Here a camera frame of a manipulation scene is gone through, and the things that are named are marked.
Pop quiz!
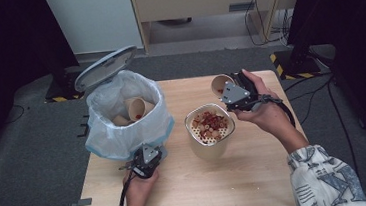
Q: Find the bundle of cables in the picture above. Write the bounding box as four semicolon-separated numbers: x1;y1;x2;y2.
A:
268;7;298;48

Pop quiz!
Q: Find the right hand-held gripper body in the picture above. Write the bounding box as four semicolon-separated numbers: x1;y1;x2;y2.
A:
218;70;262;115

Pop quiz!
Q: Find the long black floor cable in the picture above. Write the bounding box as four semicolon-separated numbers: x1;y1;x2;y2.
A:
324;73;366;206

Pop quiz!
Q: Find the light wooden desk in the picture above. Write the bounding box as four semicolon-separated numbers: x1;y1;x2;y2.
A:
128;0;311;55

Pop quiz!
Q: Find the short black floor cable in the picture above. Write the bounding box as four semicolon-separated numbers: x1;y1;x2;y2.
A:
282;71;337;127

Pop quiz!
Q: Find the thin black floor cable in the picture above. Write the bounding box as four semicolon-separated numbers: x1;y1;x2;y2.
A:
3;103;27;126

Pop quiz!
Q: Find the person's right hand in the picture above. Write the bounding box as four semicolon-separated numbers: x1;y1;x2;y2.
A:
228;64;302;149

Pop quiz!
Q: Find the white grey lidded trash bin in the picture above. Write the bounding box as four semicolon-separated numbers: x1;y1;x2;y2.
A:
71;43;170;167

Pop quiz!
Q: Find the black curtain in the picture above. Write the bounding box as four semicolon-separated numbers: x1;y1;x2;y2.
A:
0;0;89;173
282;0;366;156

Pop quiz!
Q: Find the translucent plastic bin bag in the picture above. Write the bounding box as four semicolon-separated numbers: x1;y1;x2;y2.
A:
78;65;179;166

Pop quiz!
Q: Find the hand-held gripper black cable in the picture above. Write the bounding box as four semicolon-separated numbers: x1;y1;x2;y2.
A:
115;170;138;206
252;90;298;132

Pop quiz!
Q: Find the brown paper cup with scraps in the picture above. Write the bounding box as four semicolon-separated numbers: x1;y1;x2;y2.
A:
124;94;157;123

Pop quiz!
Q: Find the pile of food scraps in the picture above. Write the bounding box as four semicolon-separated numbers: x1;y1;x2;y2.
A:
190;108;231;140

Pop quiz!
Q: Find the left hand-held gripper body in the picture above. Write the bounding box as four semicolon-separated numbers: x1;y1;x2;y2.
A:
127;141;165;181

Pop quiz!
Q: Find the white cabinet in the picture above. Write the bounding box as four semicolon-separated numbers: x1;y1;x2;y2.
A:
44;0;144;57

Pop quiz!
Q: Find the right hand-held gripper black cable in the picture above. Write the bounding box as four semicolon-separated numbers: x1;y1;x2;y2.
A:
252;90;298;132

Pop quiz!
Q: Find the black stand with striped base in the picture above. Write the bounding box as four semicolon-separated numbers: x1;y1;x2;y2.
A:
267;20;323;83
40;47;95;105

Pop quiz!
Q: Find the beige container with strainer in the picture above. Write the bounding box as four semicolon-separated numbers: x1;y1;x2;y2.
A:
182;101;239;162

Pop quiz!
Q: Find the left hand-held gripper black cable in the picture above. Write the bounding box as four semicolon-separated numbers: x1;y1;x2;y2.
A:
115;170;138;206

